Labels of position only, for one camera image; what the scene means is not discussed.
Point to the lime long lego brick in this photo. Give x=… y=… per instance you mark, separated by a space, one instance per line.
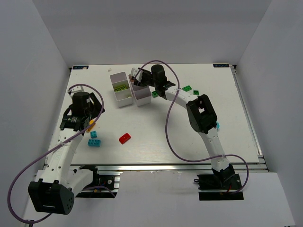
x=120 y=88

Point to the right blue table label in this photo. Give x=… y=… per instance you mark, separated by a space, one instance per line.
x=220 y=65

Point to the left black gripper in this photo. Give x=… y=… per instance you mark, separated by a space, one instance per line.
x=96 y=107

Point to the long cyan lego brick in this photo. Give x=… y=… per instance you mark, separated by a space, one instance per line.
x=94 y=143

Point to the small cyan lego brick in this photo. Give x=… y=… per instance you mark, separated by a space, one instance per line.
x=93 y=134

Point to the left white divided container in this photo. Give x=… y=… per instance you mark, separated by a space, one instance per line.
x=125 y=97

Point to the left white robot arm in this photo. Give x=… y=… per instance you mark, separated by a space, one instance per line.
x=56 y=190

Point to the left blue table label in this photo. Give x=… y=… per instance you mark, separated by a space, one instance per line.
x=80 y=67

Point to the red curved lego brick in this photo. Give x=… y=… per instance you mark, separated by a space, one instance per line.
x=124 y=138

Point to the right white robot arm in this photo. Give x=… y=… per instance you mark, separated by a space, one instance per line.
x=201 y=115

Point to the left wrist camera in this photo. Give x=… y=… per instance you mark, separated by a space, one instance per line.
x=74 y=90

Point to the orange yellow lego brick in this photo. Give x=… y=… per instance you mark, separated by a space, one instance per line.
x=91 y=125

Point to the right white divided container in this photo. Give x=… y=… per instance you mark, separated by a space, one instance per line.
x=142 y=95

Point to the white divided container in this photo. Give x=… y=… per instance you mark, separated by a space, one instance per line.
x=125 y=97
x=142 y=95

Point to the blue table label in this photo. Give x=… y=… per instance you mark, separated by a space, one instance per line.
x=80 y=67
x=220 y=65

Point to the long dark green lego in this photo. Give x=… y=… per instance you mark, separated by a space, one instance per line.
x=187 y=88

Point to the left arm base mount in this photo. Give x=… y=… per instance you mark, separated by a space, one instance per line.
x=106 y=179

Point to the small dark green lego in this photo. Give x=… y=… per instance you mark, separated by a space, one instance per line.
x=154 y=94

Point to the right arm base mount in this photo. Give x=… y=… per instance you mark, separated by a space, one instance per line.
x=211 y=189

